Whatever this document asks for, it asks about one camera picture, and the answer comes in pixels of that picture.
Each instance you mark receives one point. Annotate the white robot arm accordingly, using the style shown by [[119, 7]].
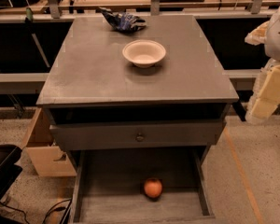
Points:
[[272, 50]]

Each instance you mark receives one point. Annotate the round metal drawer knob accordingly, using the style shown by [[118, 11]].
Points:
[[139, 137]]

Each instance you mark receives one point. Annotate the orange round can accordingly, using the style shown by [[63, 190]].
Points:
[[153, 188]]

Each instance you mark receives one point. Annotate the open grey middle drawer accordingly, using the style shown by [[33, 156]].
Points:
[[110, 188]]

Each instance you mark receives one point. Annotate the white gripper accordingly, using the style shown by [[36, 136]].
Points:
[[278, 36]]

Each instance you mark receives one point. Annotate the black bin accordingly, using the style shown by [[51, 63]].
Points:
[[9, 171]]

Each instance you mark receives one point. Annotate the white paper bowl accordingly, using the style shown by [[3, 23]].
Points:
[[144, 53]]

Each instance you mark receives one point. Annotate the grey wooden drawer cabinet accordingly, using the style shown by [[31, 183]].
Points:
[[91, 82]]

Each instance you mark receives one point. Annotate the blue crumpled chip bag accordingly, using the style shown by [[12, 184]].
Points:
[[122, 21]]

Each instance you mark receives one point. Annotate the grey top drawer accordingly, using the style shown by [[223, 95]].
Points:
[[122, 135]]

